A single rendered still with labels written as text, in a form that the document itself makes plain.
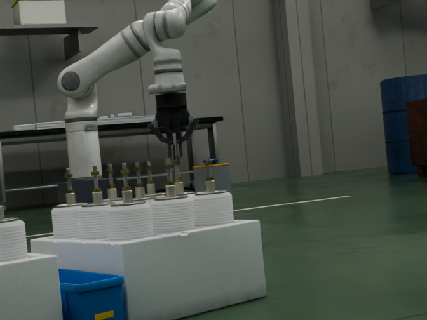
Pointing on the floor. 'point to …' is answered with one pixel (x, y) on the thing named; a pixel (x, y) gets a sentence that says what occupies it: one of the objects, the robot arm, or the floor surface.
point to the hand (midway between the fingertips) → (175, 152)
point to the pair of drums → (399, 119)
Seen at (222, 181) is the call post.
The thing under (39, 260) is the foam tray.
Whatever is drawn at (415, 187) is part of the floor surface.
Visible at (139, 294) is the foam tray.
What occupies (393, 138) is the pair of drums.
